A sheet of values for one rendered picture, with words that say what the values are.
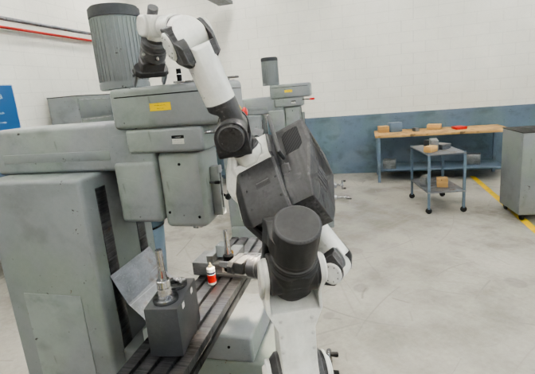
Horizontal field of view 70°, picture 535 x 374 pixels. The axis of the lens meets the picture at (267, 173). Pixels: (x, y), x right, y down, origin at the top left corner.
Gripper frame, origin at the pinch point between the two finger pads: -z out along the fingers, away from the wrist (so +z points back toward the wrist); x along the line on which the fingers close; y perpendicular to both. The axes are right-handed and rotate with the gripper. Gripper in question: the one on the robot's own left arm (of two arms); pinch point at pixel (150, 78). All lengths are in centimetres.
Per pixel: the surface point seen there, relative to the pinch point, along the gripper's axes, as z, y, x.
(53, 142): -43, 10, -34
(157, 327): -39, -78, -18
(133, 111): -13.3, -3.5, -6.3
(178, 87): 2.3, -8.1, 7.9
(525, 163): -137, -49, 448
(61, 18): -363, 513, 45
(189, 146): -12.2, -24.4, 8.9
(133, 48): -2.7, 19.3, -0.3
